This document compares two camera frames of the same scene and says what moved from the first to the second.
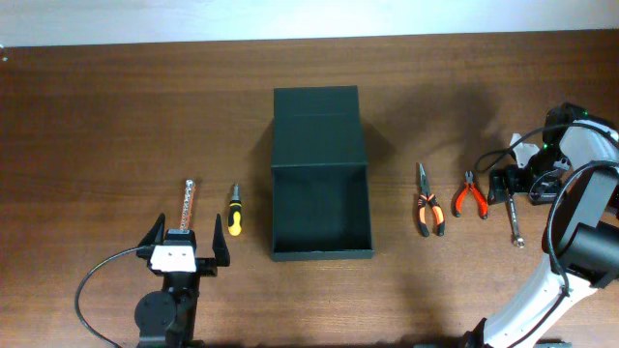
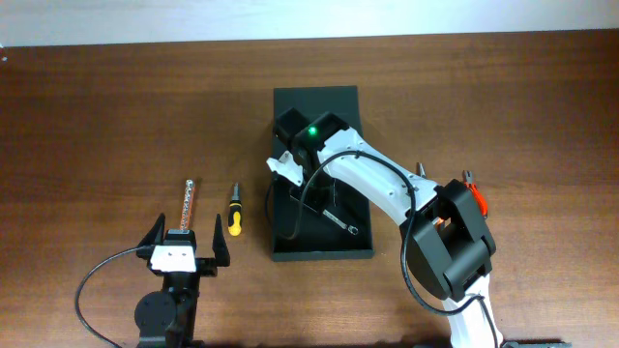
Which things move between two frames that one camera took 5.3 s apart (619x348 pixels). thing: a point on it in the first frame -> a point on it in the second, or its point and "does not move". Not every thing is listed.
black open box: (319, 175) does not move
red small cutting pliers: (484, 205) does not move
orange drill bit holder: (187, 204) does not move
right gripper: (496, 186) -> (312, 201)
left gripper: (208, 266) does not move
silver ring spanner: (519, 242) -> (351, 228)
